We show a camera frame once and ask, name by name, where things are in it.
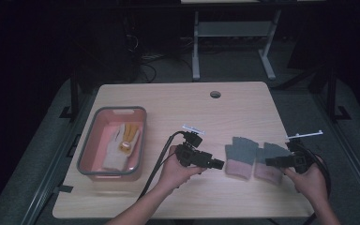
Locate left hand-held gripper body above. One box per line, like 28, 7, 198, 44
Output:
174, 124, 213, 170

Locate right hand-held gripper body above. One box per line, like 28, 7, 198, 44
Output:
285, 129, 324, 174

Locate grey and pink knit glove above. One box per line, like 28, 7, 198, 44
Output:
224, 136, 260, 181
253, 142, 293, 186

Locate orange item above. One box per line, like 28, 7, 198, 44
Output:
117, 122, 141, 158

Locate cream fleece bear glove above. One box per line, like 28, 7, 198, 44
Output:
101, 125, 129, 172

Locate pink basket with grey rim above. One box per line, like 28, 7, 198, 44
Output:
76, 106, 148, 182

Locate person's left hand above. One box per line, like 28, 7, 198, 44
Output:
157, 144, 208, 197

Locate person's right hand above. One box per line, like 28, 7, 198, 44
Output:
281, 156, 330, 205

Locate white metal stand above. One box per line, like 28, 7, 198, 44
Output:
191, 8, 283, 82

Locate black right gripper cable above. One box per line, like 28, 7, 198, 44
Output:
298, 142, 333, 225

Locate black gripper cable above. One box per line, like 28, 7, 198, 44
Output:
137, 130, 186, 201
298, 142, 333, 225

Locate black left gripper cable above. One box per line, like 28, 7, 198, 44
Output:
137, 130, 186, 201

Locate metal floor rail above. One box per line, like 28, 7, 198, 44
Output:
310, 92, 360, 218
20, 92, 99, 225

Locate black metal post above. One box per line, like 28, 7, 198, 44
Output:
59, 69, 81, 121
322, 67, 353, 124

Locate black floor cables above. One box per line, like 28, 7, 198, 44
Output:
135, 51, 165, 83

